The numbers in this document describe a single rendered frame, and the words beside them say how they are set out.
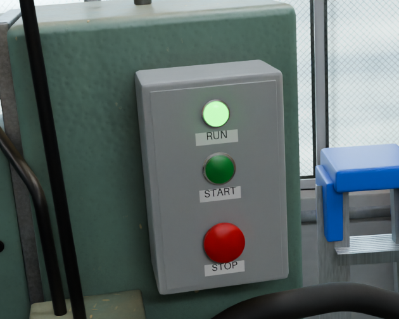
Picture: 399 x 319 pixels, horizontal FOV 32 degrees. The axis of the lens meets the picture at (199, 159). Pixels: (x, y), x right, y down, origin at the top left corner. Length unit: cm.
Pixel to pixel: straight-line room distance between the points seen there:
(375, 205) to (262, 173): 160
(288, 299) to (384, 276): 162
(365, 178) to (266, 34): 80
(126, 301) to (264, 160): 16
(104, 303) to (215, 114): 19
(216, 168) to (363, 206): 161
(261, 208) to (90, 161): 14
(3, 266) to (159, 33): 24
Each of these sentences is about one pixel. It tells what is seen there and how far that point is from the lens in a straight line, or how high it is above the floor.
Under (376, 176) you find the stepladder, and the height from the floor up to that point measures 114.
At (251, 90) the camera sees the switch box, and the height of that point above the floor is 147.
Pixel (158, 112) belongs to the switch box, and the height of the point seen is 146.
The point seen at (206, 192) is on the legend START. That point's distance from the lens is 50.
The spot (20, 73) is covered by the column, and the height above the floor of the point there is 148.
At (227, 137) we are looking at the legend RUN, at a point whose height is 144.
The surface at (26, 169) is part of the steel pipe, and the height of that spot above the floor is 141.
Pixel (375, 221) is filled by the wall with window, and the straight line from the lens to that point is 211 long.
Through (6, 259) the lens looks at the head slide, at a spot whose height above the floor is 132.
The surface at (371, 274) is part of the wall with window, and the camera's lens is 218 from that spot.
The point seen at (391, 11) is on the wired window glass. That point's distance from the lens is 205.
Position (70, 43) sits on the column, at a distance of 53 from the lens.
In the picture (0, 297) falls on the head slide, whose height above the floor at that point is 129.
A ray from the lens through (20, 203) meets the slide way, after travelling 60.
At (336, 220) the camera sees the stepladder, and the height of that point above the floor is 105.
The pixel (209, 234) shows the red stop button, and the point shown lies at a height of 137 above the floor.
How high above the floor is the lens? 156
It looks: 17 degrees down
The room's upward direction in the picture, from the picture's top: 4 degrees counter-clockwise
